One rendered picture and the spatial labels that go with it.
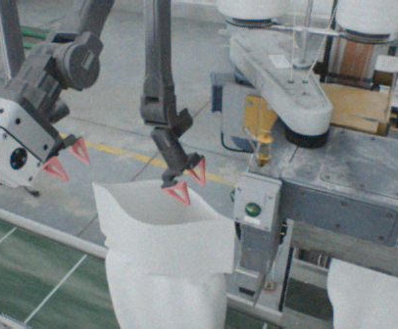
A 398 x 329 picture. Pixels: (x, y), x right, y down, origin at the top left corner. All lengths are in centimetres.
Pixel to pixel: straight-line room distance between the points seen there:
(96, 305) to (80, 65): 122
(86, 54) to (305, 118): 42
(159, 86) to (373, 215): 53
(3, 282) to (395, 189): 162
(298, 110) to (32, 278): 144
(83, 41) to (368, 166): 56
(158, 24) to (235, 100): 34
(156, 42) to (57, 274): 125
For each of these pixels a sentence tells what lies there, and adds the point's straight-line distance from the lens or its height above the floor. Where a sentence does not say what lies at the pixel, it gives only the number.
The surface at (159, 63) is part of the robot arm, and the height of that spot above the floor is 144.
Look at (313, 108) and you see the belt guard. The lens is 86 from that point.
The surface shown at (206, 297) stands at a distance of 130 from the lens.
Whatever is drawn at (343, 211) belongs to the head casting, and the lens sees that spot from 80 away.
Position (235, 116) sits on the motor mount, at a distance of 121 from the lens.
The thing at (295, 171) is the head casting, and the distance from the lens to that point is 81.
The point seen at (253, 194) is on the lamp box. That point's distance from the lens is 77.
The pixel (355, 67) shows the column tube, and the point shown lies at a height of 138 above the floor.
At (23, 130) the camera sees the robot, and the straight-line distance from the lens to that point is 69.
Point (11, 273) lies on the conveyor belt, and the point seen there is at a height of 38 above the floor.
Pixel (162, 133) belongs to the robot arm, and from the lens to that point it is 103.
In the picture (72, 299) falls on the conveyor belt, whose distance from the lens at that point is 185.
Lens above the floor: 179
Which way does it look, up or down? 35 degrees down
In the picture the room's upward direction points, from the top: straight up
